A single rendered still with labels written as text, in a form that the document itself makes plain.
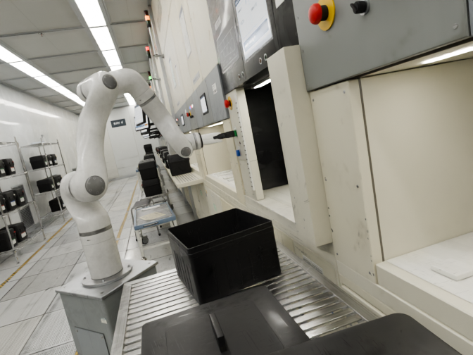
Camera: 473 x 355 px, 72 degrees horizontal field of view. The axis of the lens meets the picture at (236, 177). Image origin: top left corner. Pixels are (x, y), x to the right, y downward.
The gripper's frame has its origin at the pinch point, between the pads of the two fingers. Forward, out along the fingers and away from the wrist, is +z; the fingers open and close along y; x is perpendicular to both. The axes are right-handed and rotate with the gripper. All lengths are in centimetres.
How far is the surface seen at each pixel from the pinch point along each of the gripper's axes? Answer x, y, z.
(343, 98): 5, 96, 3
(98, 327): -57, 41, -71
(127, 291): -44, 48, -58
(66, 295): -46, 31, -81
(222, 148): -14, -139, 24
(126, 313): -44, 64, -57
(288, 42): 22, 75, 3
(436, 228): -29, 99, 21
